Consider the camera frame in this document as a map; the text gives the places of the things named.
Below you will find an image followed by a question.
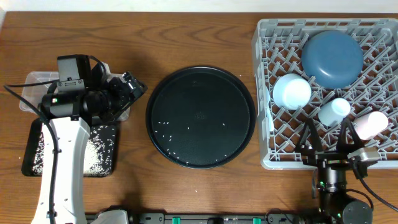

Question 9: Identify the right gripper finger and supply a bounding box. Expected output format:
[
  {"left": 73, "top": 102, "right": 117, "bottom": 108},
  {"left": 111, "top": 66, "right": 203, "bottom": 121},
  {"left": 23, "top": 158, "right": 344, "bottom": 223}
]
[
  {"left": 336, "top": 117, "right": 364, "bottom": 152},
  {"left": 295, "top": 118, "right": 324, "bottom": 153}
]

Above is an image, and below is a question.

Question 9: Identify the pink cup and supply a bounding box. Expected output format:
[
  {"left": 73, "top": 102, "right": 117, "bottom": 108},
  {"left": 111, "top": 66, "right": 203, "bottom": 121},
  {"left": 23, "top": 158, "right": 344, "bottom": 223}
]
[{"left": 353, "top": 111, "right": 389, "bottom": 140}]

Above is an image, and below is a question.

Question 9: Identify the light blue cup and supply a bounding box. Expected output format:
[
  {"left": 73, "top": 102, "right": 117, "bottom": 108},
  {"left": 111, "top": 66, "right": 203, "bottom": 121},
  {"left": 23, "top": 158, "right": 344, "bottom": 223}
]
[{"left": 318, "top": 98, "right": 351, "bottom": 127}]

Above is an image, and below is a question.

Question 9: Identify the light blue bowl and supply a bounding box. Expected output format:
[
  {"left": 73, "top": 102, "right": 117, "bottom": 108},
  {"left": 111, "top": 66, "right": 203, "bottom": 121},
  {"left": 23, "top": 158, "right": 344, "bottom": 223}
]
[{"left": 272, "top": 73, "right": 312, "bottom": 110}]

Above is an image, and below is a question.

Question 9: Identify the cooked white rice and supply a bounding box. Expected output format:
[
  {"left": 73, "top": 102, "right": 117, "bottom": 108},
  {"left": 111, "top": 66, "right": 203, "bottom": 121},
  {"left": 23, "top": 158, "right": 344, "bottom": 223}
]
[{"left": 32, "top": 123, "right": 115, "bottom": 177}]

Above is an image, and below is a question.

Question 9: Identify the round black serving tray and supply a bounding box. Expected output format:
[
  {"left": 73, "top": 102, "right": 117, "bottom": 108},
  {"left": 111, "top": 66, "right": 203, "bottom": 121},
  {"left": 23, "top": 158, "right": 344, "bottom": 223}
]
[{"left": 146, "top": 65, "right": 256, "bottom": 169}]

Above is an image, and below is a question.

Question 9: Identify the dark blue plate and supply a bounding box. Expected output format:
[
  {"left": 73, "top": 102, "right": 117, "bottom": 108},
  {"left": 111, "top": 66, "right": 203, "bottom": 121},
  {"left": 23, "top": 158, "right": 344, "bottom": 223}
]
[{"left": 301, "top": 30, "right": 364, "bottom": 89}]

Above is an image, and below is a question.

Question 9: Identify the light blue plastic knife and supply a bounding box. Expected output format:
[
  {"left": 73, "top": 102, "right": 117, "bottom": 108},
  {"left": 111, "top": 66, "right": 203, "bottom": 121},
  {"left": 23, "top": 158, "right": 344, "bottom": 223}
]
[{"left": 265, "top": 87, "right": 274, "bottom": 132}]

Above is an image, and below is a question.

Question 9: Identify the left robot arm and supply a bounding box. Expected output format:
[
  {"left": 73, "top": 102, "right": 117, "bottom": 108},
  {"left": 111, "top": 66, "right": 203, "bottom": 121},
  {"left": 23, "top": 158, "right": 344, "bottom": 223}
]
[{"left": 33, "top": 54, "right": 147, "bottom": 223}]

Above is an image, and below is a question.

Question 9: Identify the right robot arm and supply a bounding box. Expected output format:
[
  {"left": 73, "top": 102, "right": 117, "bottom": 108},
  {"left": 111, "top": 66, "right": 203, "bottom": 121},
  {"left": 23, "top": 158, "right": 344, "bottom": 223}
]
[{"left": 293, "top": 118, "right": 379, "bottom": 223}]

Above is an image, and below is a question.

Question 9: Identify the grey dishwasher rack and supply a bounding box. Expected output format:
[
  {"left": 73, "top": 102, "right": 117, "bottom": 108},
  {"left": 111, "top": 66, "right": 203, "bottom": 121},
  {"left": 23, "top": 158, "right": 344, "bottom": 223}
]
[{"left": 252, "top": 18, "right": 397, "bottom": 170}]

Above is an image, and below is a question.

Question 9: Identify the black rectangular tray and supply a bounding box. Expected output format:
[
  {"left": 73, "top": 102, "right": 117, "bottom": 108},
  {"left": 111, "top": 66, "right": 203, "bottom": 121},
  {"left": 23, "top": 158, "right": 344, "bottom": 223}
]
[{"left": 21, "top": 116, "right": 118, "bottom": 178}]

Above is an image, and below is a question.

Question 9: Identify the clear plastic bin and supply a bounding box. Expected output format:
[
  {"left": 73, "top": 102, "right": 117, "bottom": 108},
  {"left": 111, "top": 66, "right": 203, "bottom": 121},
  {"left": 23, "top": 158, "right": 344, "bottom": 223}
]
[{"left": 19, "top": 72, "right": 130, "bottom": 124}]

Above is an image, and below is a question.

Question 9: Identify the black mounting rail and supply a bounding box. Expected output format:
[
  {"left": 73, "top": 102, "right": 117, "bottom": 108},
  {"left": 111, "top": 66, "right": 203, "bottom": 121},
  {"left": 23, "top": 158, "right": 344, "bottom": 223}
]
[{"left": 85, "top": 212, "right": 312, "bottom": 224}]

